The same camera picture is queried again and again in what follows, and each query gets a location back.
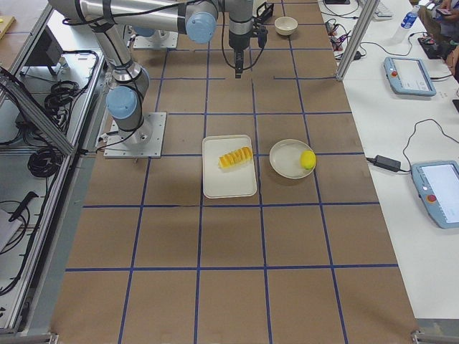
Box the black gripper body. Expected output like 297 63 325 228
229 32 250 62

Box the yellow sliced bread loaf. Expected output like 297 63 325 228
219 146 253 169

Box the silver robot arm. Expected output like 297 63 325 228
50 1 257 157

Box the white shallow plate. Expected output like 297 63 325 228
270 139 314 179

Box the cream bowl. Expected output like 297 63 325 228
274 16 298 37

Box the white rectangular tray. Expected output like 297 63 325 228
202 135 257 199

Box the yellow lemon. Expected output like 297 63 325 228
300 150 316 170

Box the far blue teach pendant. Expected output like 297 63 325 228
383 57 437 97

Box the blue teach pendant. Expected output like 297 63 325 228
411 161 458 229
383 57 437 97

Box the water bottle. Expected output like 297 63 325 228
393 5 420 43

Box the black power adapter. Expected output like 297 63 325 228
374 155 401 172

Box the near blue teach pendant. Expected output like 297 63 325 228
411 161 458 229

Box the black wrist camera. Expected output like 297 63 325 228
256 25 268 49

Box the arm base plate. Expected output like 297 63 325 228
103 112 166 158
133 30 179 50

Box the aluminium frame post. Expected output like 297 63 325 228
336 0 379 81

